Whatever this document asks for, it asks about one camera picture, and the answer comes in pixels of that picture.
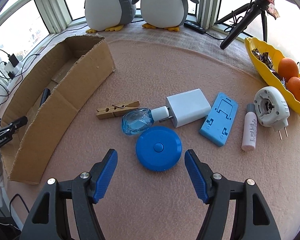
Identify wrapped candies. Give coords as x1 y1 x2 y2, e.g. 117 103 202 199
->
251 48 286 88

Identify orange fruit upper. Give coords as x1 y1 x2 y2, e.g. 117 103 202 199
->
277 57 299 82

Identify white usb charger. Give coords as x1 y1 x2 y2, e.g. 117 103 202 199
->
160 88 211 128

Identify black tripod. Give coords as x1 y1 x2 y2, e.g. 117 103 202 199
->
216 0 279 49

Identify black power adapter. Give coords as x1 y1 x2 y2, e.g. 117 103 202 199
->
8 54 19 68

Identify blue glass bottle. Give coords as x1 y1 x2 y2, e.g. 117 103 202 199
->
121 106 170 135

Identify small penguin plush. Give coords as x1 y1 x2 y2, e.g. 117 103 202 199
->
132 0 199 32

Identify yellow fruit bowl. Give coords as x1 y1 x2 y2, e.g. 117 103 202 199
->
244 36 300 118

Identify blue round tape measure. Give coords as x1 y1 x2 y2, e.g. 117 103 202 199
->
135 126 182 172

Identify orange fruit lower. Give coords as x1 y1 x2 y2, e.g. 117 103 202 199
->
286 77 300 102

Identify white plug-in device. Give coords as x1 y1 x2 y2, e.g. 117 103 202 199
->
254 86 290 140

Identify black cylinder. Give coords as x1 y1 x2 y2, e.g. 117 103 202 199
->
39 88 51 107

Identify large penguin plush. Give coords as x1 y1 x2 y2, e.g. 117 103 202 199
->
84 0 136 34

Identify white power strip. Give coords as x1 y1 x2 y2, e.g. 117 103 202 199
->
4 61 23 92

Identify blue plastic stand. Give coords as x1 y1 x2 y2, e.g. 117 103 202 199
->
199 92 238 147

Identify wooden clothespin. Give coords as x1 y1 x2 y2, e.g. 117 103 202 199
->
96 101 140 120

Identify cardboard box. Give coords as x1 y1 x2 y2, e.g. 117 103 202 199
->
0 35 116 185

